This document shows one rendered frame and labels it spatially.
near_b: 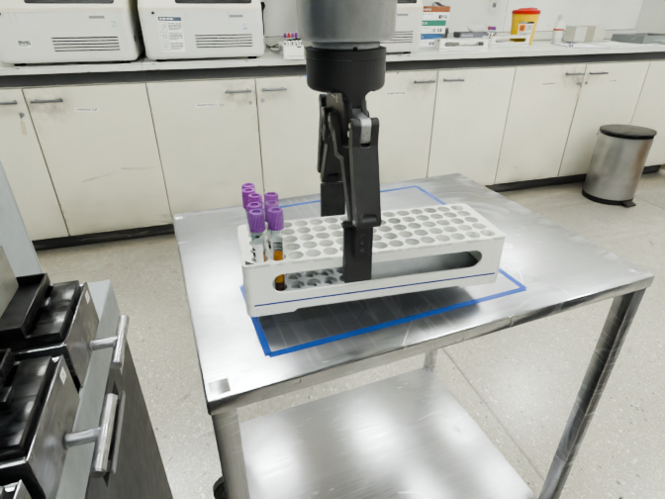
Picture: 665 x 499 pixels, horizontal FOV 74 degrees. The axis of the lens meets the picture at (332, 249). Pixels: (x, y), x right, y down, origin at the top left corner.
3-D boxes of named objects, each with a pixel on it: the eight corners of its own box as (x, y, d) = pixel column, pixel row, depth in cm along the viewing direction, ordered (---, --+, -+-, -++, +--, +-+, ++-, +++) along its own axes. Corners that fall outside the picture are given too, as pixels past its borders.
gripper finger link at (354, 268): (371, 217, 45) (373, 220, 44) (369, 276, 48) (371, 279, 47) (342, 220, 44) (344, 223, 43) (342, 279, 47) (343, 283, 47)
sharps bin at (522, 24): (517, 46, 285) (524, 7, 275) (501, 44, 300) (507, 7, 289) (539, 45, 290) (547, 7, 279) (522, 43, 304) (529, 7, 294)
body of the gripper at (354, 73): (401, 47, 38) (394, 151, 43) (370, 40, 45) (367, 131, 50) (316, 49, 36) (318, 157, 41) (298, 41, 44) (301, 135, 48)
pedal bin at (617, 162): (612, 211, 277) (636, 138, 255) (567, 189, 309) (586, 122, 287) (649, 205, 285) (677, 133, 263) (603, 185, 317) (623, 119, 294)
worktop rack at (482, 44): (438, 51, 253) (439, 39, 250) (432, 49, 262) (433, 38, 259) (487, 50, 257) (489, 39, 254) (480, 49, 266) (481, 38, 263)
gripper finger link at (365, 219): (367, 205, 43) (377, 217, 40) (365, 250, 45) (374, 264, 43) (352, 206, 43) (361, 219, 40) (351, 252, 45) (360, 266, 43)
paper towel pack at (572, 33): (573, 42, 315) (576, 26, 310) (562, 41, 324) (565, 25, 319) (603, 41, 320) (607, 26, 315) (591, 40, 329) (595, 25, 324)
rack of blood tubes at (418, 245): (246, 318, 47) (241, 267, 44) (241, 269, 55) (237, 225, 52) (498, 282, 53) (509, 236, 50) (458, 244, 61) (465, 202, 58)
